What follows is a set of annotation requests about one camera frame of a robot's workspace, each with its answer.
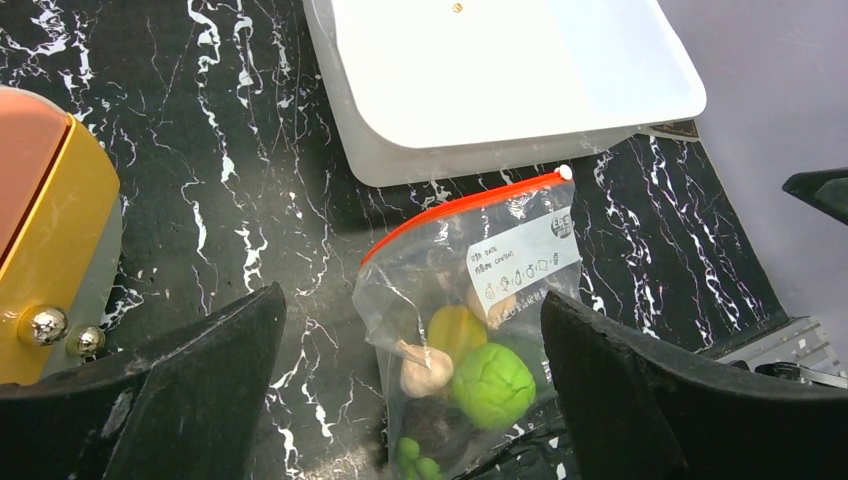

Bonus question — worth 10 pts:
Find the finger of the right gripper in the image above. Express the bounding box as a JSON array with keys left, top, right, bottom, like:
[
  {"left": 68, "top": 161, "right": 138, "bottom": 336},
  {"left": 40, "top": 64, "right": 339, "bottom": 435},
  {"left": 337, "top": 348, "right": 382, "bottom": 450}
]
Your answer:
[{"left": 782, "top": 168, "right": 848, "bottom": 225}]

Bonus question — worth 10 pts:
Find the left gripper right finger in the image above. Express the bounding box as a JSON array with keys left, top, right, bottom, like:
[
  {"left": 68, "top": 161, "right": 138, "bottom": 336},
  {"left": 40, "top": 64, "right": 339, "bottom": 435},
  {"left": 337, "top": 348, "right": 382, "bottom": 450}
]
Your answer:
[{"left": 541, "top": 292, "right": 847, "bottom": 479}]

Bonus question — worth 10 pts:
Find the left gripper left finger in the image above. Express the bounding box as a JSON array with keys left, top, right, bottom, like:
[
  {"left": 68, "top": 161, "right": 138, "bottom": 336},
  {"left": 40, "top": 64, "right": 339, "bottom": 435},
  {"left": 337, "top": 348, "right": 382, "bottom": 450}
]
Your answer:
[{"left": 1, "top": 284, "right": 287, "bottom": 479}]

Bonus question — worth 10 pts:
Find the green wrinkled fruit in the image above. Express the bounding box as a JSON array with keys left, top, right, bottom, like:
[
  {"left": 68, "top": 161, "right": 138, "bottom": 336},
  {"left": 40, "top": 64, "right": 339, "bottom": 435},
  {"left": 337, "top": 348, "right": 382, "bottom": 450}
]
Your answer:
[{"left": 451, "top": 342, "right": 537, "bottom": 430}]

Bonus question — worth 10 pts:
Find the garlic bulb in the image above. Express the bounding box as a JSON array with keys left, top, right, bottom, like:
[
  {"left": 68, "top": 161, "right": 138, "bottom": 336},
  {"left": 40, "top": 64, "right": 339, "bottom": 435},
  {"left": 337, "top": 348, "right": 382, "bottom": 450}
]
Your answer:
[
  {"left": 396, "top": 340, "right": 454, "bottom": 398},
  {"left": 465, "top": 285, "right": 517, "bottom": 330}
]

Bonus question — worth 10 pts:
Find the dark purple mangosteen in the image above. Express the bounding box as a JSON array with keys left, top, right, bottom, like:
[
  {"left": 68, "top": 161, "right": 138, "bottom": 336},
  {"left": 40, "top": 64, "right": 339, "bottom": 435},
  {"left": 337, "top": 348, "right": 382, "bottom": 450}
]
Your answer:
[{"left": 394, "top": 396, "right": 474, "bottom": 479}]

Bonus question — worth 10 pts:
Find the clear orange-zip bag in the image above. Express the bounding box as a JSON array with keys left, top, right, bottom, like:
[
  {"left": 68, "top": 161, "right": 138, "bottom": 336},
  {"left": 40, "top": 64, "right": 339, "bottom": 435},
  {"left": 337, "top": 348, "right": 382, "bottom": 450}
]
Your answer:
[{"left": 352, "top": 165, "right": 582, "bottom": 479}]

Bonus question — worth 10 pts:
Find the white plastic bin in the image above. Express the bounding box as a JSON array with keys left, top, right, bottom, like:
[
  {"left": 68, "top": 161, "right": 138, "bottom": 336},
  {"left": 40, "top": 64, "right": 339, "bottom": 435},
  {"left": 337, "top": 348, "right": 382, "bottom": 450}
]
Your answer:
[{"left": 303, "top": 1, "right": 707, "bottom": 187}]

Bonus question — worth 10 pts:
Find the cream orange cylinder appliance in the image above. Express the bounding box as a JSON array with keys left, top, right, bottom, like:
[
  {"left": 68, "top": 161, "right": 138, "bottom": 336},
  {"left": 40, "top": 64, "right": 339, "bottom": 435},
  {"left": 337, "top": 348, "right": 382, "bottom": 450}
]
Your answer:
[{"left": 1, "top": 86, "right": 122, "bottom": 385}]

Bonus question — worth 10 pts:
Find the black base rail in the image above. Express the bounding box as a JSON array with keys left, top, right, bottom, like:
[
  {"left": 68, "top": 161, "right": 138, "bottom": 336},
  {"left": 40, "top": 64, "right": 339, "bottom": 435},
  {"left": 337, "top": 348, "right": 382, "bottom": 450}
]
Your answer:
[{"left": 716, "top": 316, "right": 847, "bottom": 389}]

